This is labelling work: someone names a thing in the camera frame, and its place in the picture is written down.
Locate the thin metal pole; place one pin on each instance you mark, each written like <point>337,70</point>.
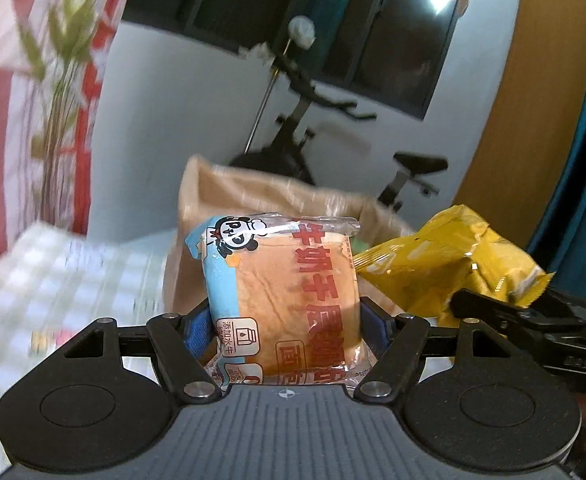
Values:
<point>260,115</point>

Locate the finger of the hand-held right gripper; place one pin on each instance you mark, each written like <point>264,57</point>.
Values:
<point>483,310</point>
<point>570,302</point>

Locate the white bag on pole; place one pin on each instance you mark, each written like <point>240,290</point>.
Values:
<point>301,30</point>

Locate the checked cartoon tablecloth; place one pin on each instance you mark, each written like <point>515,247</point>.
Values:
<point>73,280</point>

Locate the crumpled clear plastic bag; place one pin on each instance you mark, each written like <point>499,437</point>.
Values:
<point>258,52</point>

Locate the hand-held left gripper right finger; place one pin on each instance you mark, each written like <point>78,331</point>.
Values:
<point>373,325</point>

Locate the black exercise bike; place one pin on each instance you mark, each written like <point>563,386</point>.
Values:
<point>288,145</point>

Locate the wooden door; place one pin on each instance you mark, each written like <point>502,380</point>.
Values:
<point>523,110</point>

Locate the yellow snack packet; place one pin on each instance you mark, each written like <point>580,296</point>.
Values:
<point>448,260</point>

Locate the dark window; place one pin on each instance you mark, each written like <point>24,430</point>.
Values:
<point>373,25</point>

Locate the bread packet with panda print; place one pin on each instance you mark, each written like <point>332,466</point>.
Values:
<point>283,300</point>

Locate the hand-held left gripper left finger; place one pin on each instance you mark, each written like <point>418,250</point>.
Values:
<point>195,332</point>

